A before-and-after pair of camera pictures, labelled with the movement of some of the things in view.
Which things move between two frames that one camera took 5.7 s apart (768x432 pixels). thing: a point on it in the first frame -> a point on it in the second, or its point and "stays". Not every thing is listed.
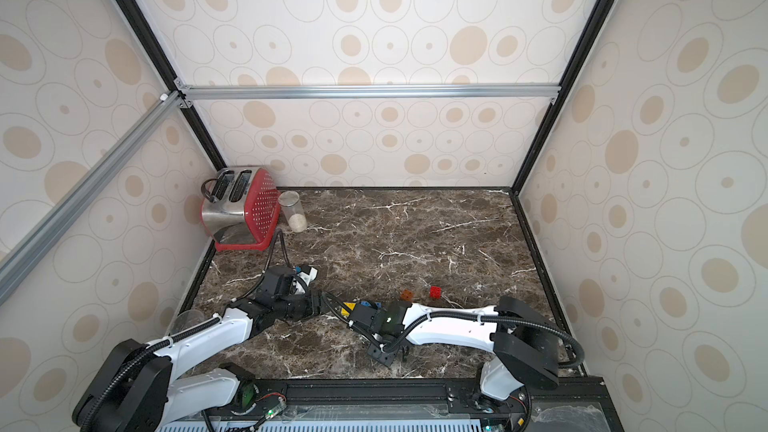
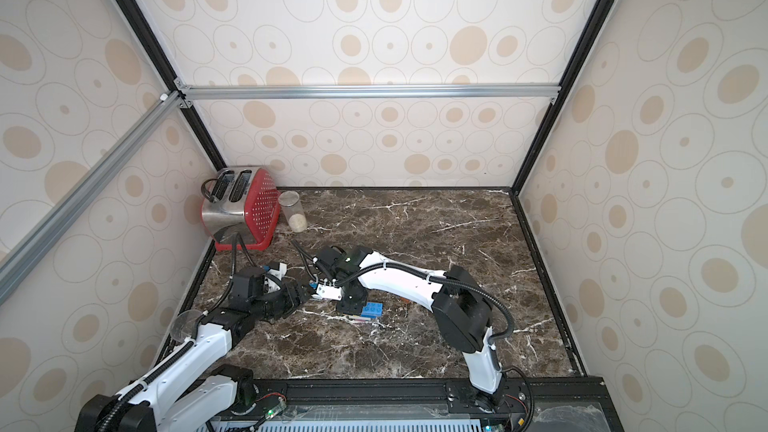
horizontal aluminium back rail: [365, 93] stays
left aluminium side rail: [18, 256] stays
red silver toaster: [240, 208] stays
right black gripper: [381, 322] -> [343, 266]
